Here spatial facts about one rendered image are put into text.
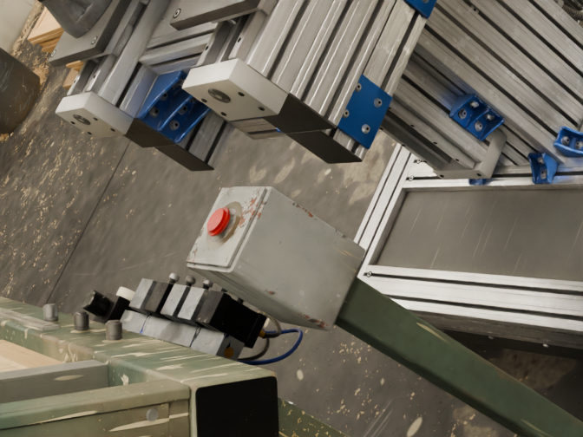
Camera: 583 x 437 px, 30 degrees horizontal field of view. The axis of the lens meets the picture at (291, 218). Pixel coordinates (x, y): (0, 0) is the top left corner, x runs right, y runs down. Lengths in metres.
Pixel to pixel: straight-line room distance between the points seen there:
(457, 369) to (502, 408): 0.11
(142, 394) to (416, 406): 1.22
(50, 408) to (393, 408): 1.34
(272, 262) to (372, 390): 1.24
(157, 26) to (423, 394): 1.00
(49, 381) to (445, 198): 1.10
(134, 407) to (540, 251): 0.99
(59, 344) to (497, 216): 0.92
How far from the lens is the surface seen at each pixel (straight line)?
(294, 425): 1.38
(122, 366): 1.47
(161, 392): 1.28
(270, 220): 1.32
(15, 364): 1.70
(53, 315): 1.89
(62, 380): 1.50
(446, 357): 1.55
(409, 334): 1.50
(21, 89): 6.15
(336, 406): 2.61
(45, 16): 5.21
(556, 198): 2.08
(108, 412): 1.26
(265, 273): 1.32
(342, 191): 3.04
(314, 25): 1.51
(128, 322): 1.92
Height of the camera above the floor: 1.52
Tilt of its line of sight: 29 degrees down
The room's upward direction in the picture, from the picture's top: 57 degrees counter-clockwise
